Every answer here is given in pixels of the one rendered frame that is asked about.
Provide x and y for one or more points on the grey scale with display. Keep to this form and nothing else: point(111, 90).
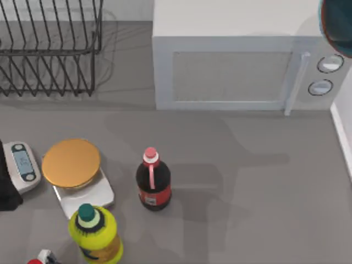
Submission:
point(23, 165)

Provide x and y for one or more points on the yellow bottle green cap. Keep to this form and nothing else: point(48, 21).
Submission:
point(96, 236)

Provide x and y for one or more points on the kitchen scale with orange plate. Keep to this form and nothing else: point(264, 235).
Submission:
point(74, 170)

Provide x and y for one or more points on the microwave knob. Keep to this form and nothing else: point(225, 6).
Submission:
point(320, 87)
point(330, 63)

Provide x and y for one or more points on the teal round object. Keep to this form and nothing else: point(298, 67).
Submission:
point(338, 22)

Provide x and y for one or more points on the pale microwave oven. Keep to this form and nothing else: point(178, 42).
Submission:
point(220, 27)

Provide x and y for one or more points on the dark cola bottle red cap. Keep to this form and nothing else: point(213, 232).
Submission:
point(154, 184)

